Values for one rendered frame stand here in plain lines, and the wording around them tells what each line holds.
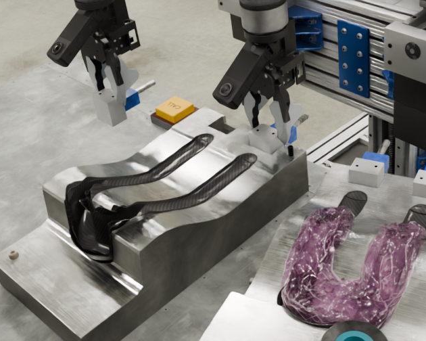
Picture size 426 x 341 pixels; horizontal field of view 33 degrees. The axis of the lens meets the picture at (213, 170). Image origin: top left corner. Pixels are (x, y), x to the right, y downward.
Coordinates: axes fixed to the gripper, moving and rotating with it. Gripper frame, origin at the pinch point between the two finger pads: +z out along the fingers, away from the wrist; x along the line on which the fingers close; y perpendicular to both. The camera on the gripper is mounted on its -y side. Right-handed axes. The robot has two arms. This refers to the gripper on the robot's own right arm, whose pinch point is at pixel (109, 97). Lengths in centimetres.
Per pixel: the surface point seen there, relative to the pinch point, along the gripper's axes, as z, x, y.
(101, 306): 9.0, -33.6, -30.0
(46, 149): 15.0, 18.0, -7.7
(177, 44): 95, 159, 139
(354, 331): 1, -69, -16
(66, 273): 9.0, -23.5, -29.3
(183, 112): 12.0, -0.6, 16.2
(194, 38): 95, 156, 148
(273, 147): 5.1, -31.6, 10.9
